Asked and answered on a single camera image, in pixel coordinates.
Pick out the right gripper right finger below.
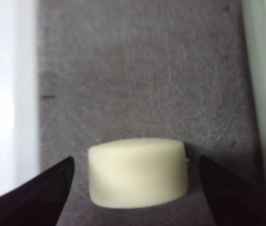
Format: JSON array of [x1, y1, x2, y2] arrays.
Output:
[[200, 154, 266, 226]]

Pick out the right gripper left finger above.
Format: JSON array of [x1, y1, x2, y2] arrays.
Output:
[[0, 156, 74, 226]]

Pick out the smooth white steamed bun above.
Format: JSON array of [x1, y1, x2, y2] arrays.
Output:
[[88, 138, 190, 209]]

